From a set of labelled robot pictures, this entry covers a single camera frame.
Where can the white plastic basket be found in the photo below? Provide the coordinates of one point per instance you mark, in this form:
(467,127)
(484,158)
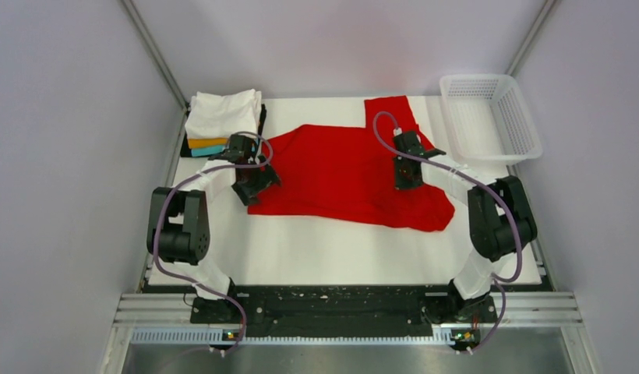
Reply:
(488,120)

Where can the corner metal post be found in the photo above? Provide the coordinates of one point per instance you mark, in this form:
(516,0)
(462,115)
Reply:
(531,37)
(154,51)

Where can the right corner metal post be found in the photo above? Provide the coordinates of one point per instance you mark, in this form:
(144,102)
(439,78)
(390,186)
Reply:
(531,37)

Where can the white folded t shirt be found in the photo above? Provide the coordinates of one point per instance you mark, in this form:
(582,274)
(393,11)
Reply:
(214,116)

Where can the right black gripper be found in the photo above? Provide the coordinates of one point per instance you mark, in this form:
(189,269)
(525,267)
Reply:
(399,183)

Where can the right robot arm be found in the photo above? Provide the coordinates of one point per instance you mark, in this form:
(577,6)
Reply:
(500,224)

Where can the black folded t shirt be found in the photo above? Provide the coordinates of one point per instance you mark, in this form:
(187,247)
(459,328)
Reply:
(185,151)

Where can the left corner metal post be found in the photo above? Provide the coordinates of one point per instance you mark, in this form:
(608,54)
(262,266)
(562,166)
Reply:
(154,51)

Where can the teal folded t shirt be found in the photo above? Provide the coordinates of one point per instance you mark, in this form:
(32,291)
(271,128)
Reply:
(207,151)

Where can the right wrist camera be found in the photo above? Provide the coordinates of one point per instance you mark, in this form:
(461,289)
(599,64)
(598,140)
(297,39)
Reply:
(408,142)

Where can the yellow folded t shirt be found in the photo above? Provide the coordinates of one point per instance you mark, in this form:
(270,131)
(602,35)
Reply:
(203,143)

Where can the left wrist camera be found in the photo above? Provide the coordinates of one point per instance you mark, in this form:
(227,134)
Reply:
(241,146)

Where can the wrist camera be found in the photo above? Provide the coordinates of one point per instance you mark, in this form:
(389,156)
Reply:
(408,142)
(241,146)

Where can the aluminium frame rail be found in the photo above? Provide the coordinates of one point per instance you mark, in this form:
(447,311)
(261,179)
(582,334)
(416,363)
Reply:
(165,319)

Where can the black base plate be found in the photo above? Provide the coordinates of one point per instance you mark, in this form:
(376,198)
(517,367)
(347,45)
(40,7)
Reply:
(337,311)

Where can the red t shirt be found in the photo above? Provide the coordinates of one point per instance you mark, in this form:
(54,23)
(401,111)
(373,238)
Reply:
(345,173)

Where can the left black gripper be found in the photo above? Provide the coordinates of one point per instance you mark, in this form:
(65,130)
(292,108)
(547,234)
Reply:
(266,178)

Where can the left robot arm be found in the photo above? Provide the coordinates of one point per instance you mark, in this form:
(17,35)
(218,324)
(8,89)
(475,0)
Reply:
(178,233)

